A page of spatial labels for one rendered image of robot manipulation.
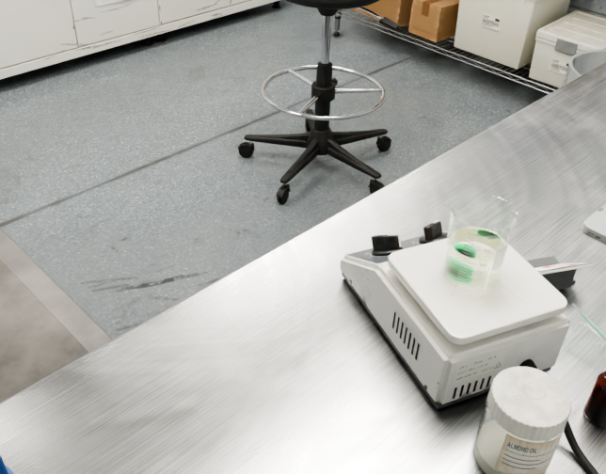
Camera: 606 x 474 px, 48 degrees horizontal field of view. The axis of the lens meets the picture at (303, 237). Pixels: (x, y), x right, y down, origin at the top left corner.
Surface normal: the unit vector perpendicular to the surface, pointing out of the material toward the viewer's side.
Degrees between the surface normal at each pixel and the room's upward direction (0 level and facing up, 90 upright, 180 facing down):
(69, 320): 0
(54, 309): 0
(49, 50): 90
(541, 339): 90
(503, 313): 0
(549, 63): 93
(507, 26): 93
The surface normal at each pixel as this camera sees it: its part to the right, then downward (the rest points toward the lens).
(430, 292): 0.03, -0.79
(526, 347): 0.39, 0.57
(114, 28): 0.70, 0.45
